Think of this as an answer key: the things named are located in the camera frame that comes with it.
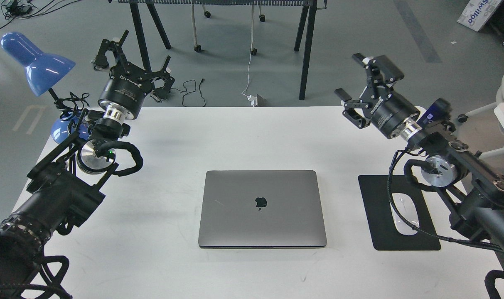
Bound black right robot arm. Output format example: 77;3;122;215
334;53;504;254

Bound blue desk lamp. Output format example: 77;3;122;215
0;32;89;144

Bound white cardboard box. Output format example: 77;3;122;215
457;0;503;32

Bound black cable on floor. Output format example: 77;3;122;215
172;78;206;108

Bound black trestle table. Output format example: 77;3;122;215
118;0;321;101

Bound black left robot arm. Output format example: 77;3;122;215
0;31;175;299

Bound black mouse pad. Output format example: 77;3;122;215
358;175;441;250

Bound black cable bundle floor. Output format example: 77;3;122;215
0;0;80;31

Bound white charger cable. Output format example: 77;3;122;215
241;4;268;107

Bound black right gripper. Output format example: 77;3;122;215
334;53;420;139

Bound white computer mouse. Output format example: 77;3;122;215
391;193;420;236

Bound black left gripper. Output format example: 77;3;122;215
92;30;175;112

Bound grey laptop notebook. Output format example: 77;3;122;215
197;170;327;249

